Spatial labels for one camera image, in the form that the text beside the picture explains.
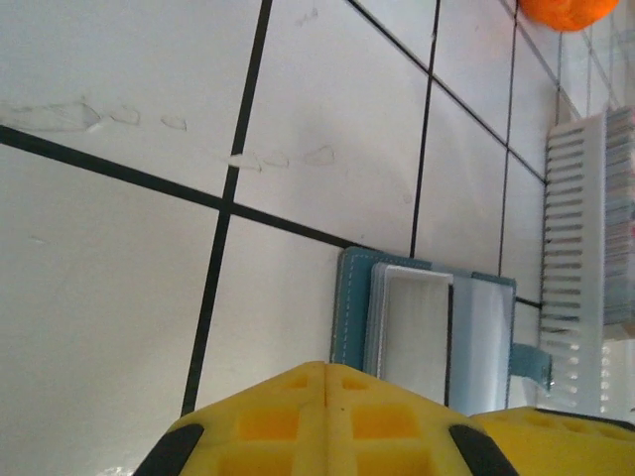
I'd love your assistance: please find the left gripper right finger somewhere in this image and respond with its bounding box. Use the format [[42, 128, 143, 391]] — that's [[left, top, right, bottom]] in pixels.
[[324, 363, 520, 476]]

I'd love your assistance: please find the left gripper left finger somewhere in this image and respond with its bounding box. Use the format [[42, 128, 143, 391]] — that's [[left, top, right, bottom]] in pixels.
[[141, 361, 327, 476]]

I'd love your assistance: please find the blue leather card holder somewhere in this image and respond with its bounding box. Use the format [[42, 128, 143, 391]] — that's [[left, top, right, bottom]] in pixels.
[[328, 246, 556, 416]]

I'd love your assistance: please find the white slotted card tray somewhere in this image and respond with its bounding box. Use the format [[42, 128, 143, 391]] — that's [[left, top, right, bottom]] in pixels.
[[539, 106, 635, 416]]

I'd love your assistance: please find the orange fruit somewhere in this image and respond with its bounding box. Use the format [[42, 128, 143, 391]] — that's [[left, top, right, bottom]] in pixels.
[[517, 0, 622, 34]]

